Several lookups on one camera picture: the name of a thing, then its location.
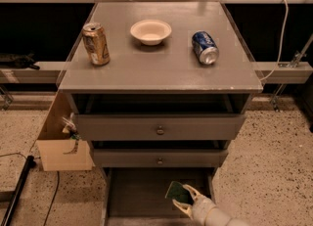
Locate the grey drawer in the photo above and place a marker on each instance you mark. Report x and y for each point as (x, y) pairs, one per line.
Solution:
(156, 127)
(159, 158)
(136, 196)

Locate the blue soda can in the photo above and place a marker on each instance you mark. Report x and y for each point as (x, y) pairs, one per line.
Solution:
(205, 48)

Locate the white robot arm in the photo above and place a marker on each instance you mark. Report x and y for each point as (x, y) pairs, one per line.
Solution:
(223, 219)

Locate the middle grey drawer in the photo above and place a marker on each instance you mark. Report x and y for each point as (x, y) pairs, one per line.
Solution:
(159, 158)

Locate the green yellow sponge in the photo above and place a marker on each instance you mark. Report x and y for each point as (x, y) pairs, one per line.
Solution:
(177, 192)

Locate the grey drawer cabinet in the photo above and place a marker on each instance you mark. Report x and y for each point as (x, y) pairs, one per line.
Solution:
(167, 78)

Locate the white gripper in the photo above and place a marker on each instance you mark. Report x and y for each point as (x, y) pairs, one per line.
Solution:
(201, 206)

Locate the black floor bar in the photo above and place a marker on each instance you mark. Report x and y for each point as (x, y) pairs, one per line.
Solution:
(12, 197)

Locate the black object on ledge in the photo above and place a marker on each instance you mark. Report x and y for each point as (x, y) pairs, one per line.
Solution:
(17, 61)

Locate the top grey drawer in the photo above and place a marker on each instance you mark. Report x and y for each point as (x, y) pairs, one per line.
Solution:
(156, 127)

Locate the white paper bowl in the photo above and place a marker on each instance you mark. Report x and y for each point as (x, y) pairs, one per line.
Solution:
(150, 32)

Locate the gold soda can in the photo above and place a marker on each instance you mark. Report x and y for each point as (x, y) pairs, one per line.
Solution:
(95, 43)

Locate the metal bracket on rail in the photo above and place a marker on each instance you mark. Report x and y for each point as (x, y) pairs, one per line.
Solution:
(298, 55)

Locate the bottom grey drawer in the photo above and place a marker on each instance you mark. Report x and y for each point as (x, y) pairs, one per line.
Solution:
(136, 196)

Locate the cardboard box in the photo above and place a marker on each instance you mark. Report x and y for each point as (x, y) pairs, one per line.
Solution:
(58, 149)

